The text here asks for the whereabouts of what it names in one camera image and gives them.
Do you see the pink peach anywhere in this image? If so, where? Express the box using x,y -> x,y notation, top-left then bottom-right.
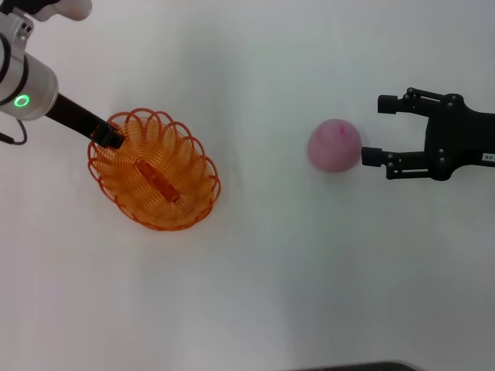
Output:
306,118 -> 365,173

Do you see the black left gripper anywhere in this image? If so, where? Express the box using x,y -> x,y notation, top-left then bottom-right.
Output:
43,91 -> 127,151

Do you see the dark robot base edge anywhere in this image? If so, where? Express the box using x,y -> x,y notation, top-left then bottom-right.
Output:
297,360 -> 421,371

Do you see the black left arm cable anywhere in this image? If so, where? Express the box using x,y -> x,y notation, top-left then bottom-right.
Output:
0,118 -> 29,146

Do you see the orange wire basket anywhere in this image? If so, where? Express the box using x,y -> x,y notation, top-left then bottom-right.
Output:
87,107 -> 222,233

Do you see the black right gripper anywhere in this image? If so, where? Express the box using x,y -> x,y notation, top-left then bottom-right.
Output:
360,87 -> 495,182

